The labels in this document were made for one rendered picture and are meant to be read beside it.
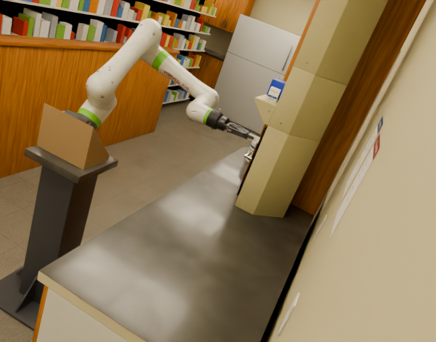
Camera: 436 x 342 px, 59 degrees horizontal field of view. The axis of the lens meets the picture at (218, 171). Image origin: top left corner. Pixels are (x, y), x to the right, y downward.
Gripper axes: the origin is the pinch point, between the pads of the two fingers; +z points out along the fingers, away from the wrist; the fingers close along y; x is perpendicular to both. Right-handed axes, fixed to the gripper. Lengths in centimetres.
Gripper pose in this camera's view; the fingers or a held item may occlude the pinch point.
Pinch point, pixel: (254, 138)
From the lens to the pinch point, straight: 199.3
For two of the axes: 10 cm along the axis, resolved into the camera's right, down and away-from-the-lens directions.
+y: 3.8, -2.5, 8.9
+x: -3.3, 8.6, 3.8
